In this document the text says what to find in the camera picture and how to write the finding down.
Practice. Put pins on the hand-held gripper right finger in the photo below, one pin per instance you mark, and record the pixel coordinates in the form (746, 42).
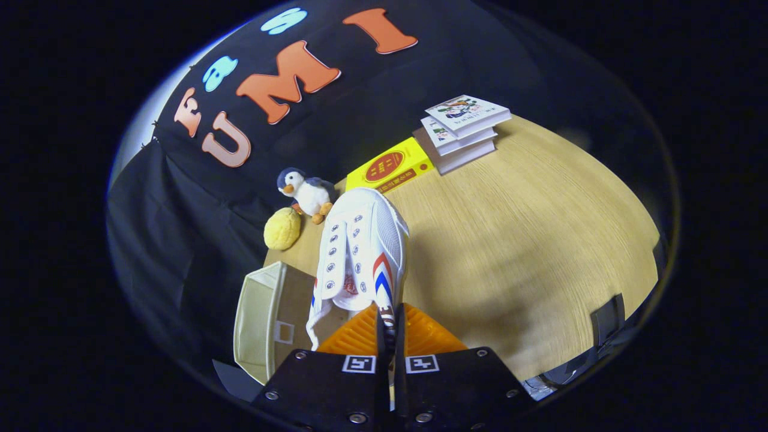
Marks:
(456, 390)

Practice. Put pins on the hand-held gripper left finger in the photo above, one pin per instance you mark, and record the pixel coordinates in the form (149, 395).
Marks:
(324, 390)

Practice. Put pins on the cream fabric storage box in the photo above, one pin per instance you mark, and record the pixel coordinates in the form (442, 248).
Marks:
(258, 324)

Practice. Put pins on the white canvas shoe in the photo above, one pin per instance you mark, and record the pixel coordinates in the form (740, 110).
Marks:
(366, 240)

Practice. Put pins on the yellow round bread plush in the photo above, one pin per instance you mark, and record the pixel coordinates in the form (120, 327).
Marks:
(282, 229)

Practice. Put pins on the black backdrop cloth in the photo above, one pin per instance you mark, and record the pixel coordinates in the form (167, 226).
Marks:
(192, 252)

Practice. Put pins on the penguin plush toy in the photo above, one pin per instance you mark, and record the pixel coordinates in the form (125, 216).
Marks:
(309, 192)

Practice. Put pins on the brown cover book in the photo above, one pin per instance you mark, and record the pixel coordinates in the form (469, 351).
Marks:
(465, 159)

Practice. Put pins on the yellow book with red circle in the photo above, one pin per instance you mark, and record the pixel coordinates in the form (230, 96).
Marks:
(387, 165)

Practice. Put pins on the white thin book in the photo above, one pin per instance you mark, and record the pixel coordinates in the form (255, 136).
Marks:
(462, 143)

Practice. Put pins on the white illustrated book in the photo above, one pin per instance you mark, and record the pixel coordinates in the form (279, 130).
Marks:
(468, 111)

